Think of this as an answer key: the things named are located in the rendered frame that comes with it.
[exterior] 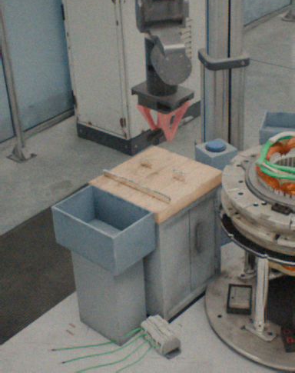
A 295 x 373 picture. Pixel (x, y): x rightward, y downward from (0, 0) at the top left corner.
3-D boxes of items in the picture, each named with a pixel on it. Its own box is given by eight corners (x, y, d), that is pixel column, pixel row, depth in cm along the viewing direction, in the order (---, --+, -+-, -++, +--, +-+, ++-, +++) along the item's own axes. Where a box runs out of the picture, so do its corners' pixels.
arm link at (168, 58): (183, -12, 112) (134, -6, 111) (203, 10, 103) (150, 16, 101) (184, 55, 119) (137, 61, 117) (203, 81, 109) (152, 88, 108)
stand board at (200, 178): (159, 224, 123) (158, 214, 122) (89, 191, 135) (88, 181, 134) (223, 181, 136) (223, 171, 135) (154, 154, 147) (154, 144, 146)
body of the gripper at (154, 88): (172, 113, 116) (171, 74, 112) (130, 97, 121) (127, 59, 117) (195, 100, 120) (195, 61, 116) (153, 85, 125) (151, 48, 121)
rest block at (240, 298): (250, 291, 140) (251, 284, 139) (250, 309, 135) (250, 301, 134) (230, 290, 140) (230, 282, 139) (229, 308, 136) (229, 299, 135)
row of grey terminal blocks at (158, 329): (185, 351, 131) (184, 335, 129) (165, 361, 129) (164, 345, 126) (157, 323, 138) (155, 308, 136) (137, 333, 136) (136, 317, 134)
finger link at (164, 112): (167, 151, 121) (166, 104, 116) (138, 139, 125) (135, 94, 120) (190, 136, 125) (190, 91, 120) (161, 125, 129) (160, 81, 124)
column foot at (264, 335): (251, 319, 135) (251, 316, 134) (278, 334, 130) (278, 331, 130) (242, 327, 133) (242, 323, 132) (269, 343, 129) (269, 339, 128)
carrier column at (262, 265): (262, 337, 130) (266, 251, 120) (251, 331, 132) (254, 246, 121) (268, 330, 132) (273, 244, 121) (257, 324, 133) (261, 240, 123)
